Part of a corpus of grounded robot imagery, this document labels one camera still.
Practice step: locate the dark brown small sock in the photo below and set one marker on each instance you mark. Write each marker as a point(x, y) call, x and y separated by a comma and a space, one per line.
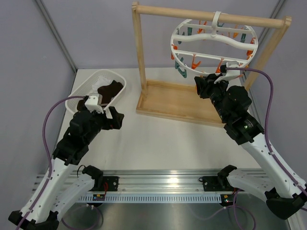
point(81, 105)

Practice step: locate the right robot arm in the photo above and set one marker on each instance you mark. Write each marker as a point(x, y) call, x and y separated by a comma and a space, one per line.
point(285, 193)

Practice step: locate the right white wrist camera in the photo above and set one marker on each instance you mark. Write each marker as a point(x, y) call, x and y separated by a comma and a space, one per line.
point(228, 71)

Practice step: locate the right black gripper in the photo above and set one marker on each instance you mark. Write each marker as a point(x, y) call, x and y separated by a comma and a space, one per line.
point(205, 85)

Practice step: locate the aluminium mounting rail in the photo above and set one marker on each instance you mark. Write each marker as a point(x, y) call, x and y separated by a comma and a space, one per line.
point(160, 181)

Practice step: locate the white perforated plastic basket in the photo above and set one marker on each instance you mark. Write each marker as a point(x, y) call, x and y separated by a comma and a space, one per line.
point(86, 87)

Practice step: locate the white sock in basket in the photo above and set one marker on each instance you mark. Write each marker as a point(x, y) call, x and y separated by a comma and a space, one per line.
point(102, 81)

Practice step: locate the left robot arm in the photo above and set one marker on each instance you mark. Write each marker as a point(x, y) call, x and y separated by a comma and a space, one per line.
point(47, 206)

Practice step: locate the brown sock with stripes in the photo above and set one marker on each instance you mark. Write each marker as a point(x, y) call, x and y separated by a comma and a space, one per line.
point(110, 91)

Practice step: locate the wooden hanger rack frame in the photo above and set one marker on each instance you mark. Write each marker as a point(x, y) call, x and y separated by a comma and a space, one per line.
point(178, 101)

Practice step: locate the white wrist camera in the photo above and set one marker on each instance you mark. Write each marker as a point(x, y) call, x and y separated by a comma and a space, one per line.
point(228, 71)
point(93, 103)

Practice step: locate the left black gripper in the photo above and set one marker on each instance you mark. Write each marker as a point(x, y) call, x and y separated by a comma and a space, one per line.
point(115, 123)

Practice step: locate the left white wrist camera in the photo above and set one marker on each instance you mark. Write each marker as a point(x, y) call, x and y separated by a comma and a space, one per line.
point(93, 103)

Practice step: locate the white round clip hanger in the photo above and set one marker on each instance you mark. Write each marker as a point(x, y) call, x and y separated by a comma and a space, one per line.
point(201, 47)

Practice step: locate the white slotted cable duct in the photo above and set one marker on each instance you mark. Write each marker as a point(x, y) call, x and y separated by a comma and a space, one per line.
point(151, 198)

